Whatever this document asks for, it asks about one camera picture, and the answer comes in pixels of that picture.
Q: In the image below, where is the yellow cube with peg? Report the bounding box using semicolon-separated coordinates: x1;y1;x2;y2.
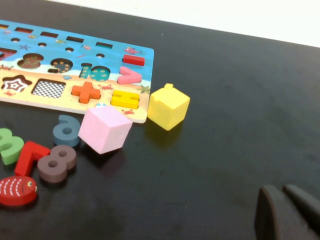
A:
147;83;191;132

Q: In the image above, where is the green digit three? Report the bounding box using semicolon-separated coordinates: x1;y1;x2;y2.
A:
0;128;25;166

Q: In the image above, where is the blue-grey digit nine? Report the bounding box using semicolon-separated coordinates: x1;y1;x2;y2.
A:
52;114;82;148

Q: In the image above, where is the pink greater-than sign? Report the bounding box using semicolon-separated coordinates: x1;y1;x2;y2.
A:
117;65;143;85

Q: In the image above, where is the light pink wooden cube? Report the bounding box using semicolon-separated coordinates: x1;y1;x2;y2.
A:
77;105;134;155

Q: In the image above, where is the red wooden fish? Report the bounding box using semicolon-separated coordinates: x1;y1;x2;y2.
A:
0;176;38;207

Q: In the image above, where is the red digit seven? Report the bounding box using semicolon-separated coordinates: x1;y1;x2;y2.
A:
14;140;52;177

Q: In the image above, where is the orange plus sign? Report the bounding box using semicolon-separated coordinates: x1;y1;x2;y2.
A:
71;81;102;104

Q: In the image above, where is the brown digit eight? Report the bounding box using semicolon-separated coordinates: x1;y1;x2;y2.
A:
37;144;78;184

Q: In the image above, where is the red minus bar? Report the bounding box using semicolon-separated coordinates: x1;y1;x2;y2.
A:
122;54;146;66

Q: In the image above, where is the colourful wooden puzzle board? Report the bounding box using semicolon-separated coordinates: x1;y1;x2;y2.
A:
0;19;155;124

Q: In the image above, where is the yellow equals sign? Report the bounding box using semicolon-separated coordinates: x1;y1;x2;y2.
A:
110;89;141;110

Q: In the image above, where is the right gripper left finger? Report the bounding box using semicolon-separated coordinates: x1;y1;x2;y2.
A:
254;184;319;240

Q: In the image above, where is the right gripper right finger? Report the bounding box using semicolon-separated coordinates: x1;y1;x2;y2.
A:
282;184;320;238

